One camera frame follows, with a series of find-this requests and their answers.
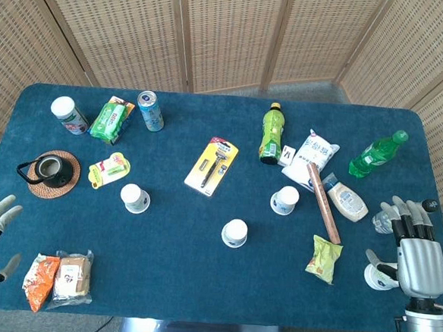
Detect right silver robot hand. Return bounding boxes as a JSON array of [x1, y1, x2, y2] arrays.
[[362, 194, 443, 302]]

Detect beige mayonnaise squeeze bottle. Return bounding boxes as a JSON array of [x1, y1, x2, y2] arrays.
[[319, 171, 372, 224]]

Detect white salt bag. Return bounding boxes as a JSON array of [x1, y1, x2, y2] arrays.
[[280, 127, 342, 196]]

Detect black cast iron teapot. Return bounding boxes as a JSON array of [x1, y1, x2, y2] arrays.
[[16, 150, 75, 187]]

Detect green soda bottle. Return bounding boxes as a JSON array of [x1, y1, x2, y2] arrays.
[[347, 126, 410, 183]]

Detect bread in clear bag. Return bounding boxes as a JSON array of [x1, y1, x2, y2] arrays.
[[45, 247, 96, 314]]

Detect green tea bottle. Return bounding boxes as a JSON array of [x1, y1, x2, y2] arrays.
[[258, 102, 290, 168]]

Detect orange snack bag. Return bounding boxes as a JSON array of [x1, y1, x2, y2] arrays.
[[20, 252, 61, 315]]

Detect wooden rattan folding screen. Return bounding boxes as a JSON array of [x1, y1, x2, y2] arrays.
[[0, 0, 443, 213]]

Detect white floral paper cup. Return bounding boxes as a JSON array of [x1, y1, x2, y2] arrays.
[[118, 183, 152, 216], [363, 262, 402, 293], [269, 184, 301, 217], [221, 218, 250, 249]]

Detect black floor cable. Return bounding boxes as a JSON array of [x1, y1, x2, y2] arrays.
[[90, 315, 115, 332]]

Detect white-lidded snack canister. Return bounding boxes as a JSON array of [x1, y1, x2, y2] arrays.
[[49, 96, 92, 137]]

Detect lip balm yellow blister pack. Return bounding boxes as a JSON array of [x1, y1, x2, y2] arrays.
[[86, 149, 133, 193]]

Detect round woven rattan coaster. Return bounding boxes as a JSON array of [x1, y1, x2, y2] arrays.
[[25, 148, 83, 202]]

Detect light blue drink can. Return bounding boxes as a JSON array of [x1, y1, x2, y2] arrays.
[[134, 89, 168, 134]]

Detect green wet wipes pack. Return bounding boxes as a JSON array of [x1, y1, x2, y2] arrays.
[[88, 102, 132, 146]]

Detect blue felt table cloth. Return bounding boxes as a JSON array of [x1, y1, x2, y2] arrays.
[[0, 79, 443, 332]]

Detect razor in yellow package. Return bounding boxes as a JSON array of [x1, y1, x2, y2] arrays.
[[182, 134, 241, 199]]

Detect small white box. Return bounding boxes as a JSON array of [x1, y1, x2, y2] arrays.
[[277, 144, 297, 169]]

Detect light green snack bag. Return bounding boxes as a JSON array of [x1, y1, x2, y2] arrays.
[[304, 233, 345, 286]]

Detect brown wood-grain roll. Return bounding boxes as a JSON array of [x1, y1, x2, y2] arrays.
[[300, 162, 347, 246]]

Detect clear bottle with black cap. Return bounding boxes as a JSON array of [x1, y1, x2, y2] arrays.
[[370, 194, 439, 239]]

